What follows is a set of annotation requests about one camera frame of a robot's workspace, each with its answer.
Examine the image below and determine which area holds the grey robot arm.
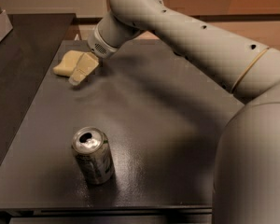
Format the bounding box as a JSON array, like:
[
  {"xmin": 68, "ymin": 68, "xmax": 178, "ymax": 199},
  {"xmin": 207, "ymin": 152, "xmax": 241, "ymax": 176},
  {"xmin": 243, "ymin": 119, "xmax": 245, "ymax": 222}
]
[{"xmin": 88, "ymin": 0, "xmax": 280, "ymax": 224}]

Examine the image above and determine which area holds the yellow sponge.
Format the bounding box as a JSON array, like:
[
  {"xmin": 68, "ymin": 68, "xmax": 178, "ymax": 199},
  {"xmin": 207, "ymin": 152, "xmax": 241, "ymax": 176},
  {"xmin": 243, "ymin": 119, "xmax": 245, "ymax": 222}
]
[{"xmin": 53, "ymin": 50, "xmax": 83, "ymax": 77}]

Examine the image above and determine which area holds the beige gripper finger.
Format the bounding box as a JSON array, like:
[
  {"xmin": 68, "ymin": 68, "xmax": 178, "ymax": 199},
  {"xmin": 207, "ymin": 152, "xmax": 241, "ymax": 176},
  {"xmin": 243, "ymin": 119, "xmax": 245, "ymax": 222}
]
[{"xmin": 69, "ymin": 52, "xmax": 99, "ymax": 86}]

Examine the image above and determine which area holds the silver green 7up can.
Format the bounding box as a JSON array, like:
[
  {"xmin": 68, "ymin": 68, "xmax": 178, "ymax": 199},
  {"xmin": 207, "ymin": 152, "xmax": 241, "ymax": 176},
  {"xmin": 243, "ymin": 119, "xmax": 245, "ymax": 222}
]
[{"xmin": 71, "ymin": 127, "xmax": 115, "ymax": 185}]

